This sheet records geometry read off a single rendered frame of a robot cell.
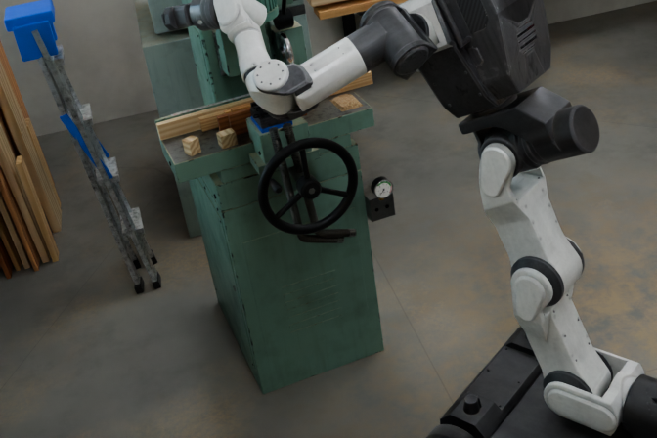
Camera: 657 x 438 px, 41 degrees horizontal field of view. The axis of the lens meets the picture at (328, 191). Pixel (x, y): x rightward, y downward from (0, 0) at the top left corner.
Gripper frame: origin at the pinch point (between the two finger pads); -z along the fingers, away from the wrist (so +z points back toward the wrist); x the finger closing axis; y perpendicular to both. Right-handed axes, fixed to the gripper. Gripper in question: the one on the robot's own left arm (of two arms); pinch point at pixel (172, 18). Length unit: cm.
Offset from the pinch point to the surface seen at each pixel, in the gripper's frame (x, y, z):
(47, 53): 26, -6, -94
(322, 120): 42, -37, 6
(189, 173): 8.4, -42.7, -16.5
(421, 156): 187, -88, -58
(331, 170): 45, -53, 4
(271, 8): 34.2, -3.0, 2.4
